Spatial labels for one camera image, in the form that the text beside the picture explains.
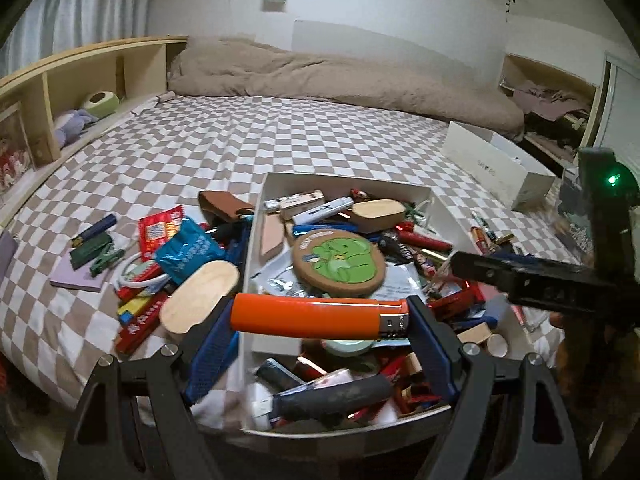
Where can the long red box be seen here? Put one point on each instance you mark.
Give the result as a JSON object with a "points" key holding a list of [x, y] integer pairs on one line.
{"points": [[137, 327]]}

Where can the white curtain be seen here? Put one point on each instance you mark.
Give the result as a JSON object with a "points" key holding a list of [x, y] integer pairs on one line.
{"points": [[70, 20]]}

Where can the mint green tape measure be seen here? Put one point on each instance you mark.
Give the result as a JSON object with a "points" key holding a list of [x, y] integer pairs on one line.
{"points": [[347, 347]]}

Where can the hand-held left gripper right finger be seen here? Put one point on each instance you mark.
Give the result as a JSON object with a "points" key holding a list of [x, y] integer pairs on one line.
{"points": [[435, 355]]}

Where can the white lighter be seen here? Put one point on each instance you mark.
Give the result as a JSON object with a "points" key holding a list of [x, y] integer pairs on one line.
{"points": [[320, 211]]}

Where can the blue lighter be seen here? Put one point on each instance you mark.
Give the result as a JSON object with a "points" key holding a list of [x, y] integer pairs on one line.
{"points": [[97, 227]]}

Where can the purple plush toy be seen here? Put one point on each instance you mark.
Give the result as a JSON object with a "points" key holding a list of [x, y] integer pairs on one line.
{"points": [[70, 127]]}

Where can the purple notepad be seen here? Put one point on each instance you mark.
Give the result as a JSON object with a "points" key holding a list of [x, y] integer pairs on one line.
{"points": [[75, 280]]}

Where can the clear plastic storage box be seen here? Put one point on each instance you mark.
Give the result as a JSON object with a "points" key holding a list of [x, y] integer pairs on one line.
{"points": [[575, 220]]}

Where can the blue snack packet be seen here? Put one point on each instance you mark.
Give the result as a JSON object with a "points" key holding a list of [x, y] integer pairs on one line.
{"points": [[187, 255]]}

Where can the dark green small box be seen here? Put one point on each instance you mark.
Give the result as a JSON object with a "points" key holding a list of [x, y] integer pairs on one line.
{"points": [[87, 252]]}

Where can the green clip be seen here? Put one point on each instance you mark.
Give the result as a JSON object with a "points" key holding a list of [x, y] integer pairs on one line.
{"points": [[107, 260]]}

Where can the framed picture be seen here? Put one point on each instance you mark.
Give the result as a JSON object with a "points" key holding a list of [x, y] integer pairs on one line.
{"points": [[12, 155]]}

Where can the red lighter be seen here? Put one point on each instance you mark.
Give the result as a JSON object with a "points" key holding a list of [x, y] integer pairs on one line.
{"points": [[425, 240]]}

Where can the pile of small trinkets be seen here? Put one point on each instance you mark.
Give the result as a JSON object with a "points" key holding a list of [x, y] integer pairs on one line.
{"points": [[487, 235]]}

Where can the orange lighter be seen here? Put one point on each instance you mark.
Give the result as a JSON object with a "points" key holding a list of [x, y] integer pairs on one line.
{"points": [[310, 316]]}

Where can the wooden headboard shelf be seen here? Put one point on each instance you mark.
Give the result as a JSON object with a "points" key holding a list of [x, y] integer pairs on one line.
{"points": [[75, 67]]}

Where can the closet with clothes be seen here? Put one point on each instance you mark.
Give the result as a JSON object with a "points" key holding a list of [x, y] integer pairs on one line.
{"points": [[550, 105]]}

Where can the red printed packet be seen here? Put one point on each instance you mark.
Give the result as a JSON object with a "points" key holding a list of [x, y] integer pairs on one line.
{"points": [[157, 230]]}

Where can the round green frog coaster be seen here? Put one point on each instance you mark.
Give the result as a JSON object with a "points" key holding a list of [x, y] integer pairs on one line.
{"points": [[337, 262]]}

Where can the small oval wooden box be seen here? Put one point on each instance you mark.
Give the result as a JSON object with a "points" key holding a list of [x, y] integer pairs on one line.
{"points": [[377, 214]]}

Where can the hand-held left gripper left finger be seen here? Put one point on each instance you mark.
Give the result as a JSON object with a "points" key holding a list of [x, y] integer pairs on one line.
{"points": [[212, 355]]}

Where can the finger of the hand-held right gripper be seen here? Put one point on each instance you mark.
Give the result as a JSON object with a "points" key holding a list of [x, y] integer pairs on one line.
{"points": [[530, 282]]}

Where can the long white box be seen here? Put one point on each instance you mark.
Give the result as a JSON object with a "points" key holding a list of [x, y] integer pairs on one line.
{"points": [[492, 160]]}

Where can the beige blanket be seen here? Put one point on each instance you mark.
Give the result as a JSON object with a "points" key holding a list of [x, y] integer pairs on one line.
{"points": [[325, 77]]}

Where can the cream small carton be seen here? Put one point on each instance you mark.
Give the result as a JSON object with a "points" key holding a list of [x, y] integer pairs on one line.
{"points": [[302, 202]]}

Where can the dark red snack packet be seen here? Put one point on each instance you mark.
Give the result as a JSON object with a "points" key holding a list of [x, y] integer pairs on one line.
{"points": [[360, 192]]}

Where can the brown leather case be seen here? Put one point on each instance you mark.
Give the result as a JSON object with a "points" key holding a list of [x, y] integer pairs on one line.
{"points": [[220, 205]]}

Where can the white cardboard container box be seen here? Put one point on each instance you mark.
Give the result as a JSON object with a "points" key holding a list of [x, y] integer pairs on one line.
{"points": [[450, 220]]}

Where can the large oval wooden box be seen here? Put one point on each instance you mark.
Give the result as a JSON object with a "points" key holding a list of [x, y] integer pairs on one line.
{"points": [[200, 295]]}

